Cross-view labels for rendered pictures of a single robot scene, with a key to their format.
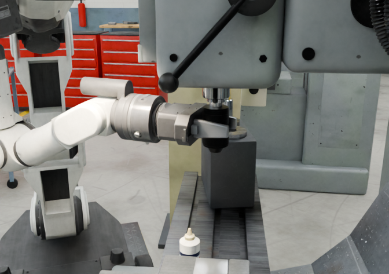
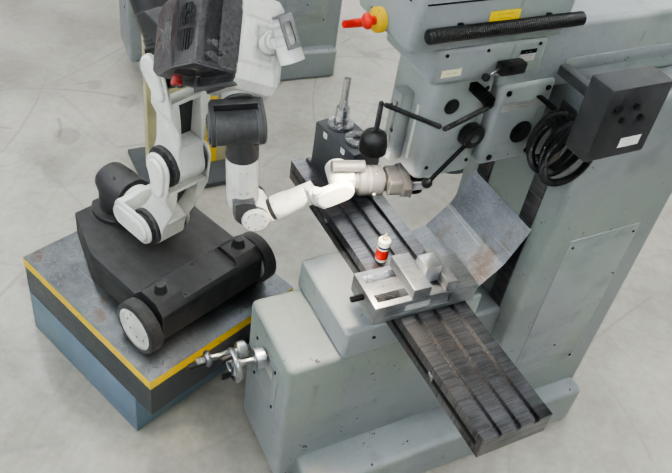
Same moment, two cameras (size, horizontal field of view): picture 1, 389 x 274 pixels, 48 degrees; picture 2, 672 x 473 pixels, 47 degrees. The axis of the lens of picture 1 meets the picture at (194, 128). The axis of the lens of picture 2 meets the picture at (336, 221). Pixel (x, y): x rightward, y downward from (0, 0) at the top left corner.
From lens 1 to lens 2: 1.76 m
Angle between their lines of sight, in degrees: 40
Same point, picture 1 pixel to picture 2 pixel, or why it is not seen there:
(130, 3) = not seen: outside the picture
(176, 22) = (431, 152)
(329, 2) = (501, 135)
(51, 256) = (165, 257)
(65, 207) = (179, 212)
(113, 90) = (357, 169)
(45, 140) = (301, 204)
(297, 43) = (485, 153)
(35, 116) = (181, 150)
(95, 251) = (199, 240)
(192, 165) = not seen: hidden behind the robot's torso
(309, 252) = not seen: hidden behind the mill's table
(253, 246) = (397, 225)
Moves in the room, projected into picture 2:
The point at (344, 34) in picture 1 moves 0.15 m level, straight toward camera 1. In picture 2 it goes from (504, 146) to (525, 180)
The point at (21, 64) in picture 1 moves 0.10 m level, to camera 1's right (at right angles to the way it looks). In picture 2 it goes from (174, 110) to (205, 104)
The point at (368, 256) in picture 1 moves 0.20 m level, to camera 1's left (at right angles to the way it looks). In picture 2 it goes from (470, 219) to (422, 235)
